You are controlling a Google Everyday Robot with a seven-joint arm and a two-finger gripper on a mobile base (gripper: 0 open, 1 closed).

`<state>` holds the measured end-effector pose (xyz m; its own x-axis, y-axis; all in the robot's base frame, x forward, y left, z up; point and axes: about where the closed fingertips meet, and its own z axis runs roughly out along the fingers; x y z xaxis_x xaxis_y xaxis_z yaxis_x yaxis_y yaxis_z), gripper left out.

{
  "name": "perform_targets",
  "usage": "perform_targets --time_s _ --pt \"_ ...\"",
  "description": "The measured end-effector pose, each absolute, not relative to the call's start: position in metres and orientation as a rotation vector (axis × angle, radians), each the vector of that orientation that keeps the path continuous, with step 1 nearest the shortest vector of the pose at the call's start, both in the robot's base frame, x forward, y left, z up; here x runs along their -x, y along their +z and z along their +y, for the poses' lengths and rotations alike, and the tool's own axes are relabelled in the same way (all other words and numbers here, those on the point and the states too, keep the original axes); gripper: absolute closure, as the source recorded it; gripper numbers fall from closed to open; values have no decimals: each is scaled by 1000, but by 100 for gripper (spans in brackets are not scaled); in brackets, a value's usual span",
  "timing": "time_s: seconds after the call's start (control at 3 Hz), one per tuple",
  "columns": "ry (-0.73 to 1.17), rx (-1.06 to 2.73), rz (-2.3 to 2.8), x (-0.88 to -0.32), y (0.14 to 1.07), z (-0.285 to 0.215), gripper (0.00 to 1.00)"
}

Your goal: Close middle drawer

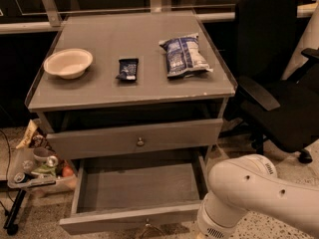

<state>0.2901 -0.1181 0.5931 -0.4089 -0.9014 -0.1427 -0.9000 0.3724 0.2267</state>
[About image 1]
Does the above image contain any grey drawer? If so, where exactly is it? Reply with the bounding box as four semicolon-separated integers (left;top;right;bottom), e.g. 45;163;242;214
47;119;223;159
60;153;207;235

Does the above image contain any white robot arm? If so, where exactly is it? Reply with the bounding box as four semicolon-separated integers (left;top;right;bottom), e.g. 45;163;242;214
197;154;319;239

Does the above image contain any grey wooden drawer cabinet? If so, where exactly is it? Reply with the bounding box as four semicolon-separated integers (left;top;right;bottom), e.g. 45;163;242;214
24;10;239;161

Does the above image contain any grey top drawer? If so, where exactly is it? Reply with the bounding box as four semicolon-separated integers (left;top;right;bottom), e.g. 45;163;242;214
47;119;223;159

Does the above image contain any dark blue snack bar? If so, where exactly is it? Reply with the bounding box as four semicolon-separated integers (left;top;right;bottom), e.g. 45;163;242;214
117;58;139;81

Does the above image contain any blue white chip bag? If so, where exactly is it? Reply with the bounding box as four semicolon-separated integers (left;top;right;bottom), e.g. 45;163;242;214
159;33;213;79

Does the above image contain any white paper bowl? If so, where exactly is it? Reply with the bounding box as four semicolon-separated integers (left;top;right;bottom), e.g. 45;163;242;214
44;49;93;80

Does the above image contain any red apple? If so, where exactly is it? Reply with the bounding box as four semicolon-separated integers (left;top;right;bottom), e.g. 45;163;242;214
62;166;74;177

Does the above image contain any metal railing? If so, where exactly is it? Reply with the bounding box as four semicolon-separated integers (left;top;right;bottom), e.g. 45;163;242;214
0;0;319;35

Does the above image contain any black office chair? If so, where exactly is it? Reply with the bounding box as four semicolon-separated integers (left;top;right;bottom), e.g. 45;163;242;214
224;0;319;163

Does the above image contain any yellow snack bag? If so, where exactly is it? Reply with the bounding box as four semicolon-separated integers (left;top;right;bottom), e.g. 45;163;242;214
16;119;38;149

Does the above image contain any clear plastic bin of snacks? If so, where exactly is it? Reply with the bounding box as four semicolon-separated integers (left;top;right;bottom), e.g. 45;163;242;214
8;119;77;197

